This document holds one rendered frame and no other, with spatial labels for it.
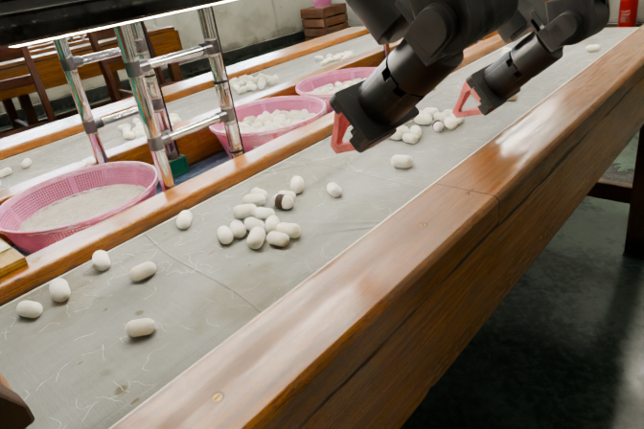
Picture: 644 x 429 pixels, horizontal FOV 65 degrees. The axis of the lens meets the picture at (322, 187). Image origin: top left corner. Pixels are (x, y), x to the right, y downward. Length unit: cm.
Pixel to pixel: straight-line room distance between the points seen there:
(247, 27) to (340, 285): 642
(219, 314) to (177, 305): 6
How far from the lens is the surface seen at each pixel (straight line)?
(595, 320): 172
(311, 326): 49
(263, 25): 702
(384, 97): 53
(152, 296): 65
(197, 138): 122
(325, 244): 66
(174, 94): 159
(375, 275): 55
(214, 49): 90
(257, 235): 67
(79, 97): 105
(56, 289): 70
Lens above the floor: 108
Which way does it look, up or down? 25 degrees down
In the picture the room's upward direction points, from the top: 9 degrees counter-clockwise
